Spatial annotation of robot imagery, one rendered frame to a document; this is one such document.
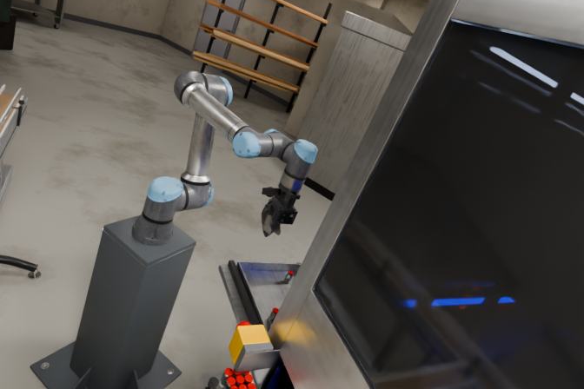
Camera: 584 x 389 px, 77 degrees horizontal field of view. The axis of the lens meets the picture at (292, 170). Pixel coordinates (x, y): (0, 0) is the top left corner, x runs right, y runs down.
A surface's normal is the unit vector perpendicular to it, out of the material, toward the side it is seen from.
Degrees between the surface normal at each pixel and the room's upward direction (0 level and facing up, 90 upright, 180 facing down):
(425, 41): 90
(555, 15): 90
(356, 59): 90
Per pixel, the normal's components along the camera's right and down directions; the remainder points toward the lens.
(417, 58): -0.84, -0.16
